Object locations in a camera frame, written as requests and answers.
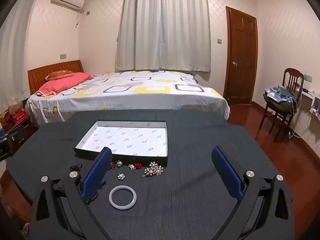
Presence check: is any white jade bangle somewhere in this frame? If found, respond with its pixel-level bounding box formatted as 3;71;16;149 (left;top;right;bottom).
109;185;138;210

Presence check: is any red patterned cushion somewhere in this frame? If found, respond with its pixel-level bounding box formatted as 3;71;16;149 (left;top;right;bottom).
45;70;75;81

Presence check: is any dark red bead bracelet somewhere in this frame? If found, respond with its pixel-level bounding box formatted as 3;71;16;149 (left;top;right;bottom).
84;180;106;205

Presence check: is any red cardboard box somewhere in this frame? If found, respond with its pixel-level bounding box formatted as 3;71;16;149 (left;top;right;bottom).
9;109;28;125

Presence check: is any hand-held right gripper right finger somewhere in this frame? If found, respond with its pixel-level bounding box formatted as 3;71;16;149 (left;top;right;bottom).
211;146;294;240

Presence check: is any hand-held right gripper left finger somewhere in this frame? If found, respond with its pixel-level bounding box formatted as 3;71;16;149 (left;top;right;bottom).
29;147;113;240

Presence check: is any brown stuffed toy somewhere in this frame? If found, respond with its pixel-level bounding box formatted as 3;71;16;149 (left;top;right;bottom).
8;103;23;115

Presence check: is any shallow green box white lining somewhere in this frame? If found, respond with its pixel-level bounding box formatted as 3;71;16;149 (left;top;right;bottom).
73;120;168;167

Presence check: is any bed with patterned sheet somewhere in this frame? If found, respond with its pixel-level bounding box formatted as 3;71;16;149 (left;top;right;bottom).
25;70;231;128

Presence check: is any wooden headboard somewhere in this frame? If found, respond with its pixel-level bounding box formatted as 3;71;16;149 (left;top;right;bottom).
27;60;84;96

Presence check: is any pile of clothes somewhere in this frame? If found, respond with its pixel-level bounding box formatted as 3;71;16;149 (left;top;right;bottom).
263;85;297;113

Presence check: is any white power cable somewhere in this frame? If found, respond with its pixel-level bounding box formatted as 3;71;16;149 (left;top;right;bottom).
287;102;316;138

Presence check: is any grey striped curtain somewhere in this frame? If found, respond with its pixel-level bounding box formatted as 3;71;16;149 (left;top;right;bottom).
115;0;212;73

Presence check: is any dark wooden chair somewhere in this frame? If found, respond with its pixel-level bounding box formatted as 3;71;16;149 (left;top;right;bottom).
258;68;305;143

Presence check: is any pink pillow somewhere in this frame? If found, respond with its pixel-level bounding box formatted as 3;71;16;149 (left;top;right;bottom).
35;72;94;97

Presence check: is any brown wooden door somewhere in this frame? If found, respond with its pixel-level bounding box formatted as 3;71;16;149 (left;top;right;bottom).
223;6;258;105

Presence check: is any large pearl cluster brooch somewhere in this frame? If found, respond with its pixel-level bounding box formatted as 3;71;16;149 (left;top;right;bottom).
142;162;164;178

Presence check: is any dark wooden nightstand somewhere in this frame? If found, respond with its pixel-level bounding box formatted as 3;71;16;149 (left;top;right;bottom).
0;119;35;162

